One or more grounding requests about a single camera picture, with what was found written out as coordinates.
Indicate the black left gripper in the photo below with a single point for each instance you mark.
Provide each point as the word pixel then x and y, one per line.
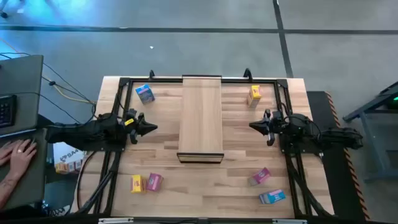
pixel 134 127

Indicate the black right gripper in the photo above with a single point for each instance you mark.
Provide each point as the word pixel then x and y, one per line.
pixel 275 124

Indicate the blue cereal box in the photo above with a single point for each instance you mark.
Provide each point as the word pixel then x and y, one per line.
pixel 273 196
pixel 144 93

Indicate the yellow corn pops cereal box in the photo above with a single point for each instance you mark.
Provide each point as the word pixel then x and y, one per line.
pixel 255 93
pixel 136 183

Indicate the magenta raisin bran cereal box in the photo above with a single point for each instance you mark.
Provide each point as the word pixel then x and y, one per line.
pixel 260 175
pixel 154 182

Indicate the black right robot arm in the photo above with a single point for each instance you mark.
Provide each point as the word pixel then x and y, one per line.
pixel 342 137

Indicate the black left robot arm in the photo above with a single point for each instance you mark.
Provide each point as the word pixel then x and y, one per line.
pixel 93 130

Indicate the person's forearm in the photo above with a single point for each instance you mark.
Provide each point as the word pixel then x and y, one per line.
pixel 7 189

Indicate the black table clamp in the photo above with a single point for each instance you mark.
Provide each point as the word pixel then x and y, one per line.
pixel 151 74
pixel 247 74

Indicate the white printed cardboard box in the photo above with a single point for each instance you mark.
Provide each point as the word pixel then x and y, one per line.
pixel 66 154

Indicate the black hazard-striped floor mat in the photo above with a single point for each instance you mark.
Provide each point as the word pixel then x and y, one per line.
pixel 332 186

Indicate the blue-grey metal cart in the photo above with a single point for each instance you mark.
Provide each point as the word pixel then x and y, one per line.
pixel 373 146

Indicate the person's hand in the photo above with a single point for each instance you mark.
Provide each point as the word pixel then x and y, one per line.
pixel 21 157
pixel 4 154

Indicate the dark grey desk panel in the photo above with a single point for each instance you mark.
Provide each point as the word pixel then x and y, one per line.
pixel 31 193

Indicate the light grey desk panel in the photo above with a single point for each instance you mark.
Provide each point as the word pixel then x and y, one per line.
pixel 21 77

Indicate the black keyboard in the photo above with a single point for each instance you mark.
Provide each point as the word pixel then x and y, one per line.
pixel 7 110

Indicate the black metal table frame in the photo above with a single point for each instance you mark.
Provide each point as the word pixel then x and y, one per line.
pixel 155 80

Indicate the wooden shelf with black frame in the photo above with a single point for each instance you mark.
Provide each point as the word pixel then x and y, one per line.
pixel 200 124

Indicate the silver metal bracket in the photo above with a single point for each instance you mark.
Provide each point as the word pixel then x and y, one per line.
pixel 289 221
pixel 115 220

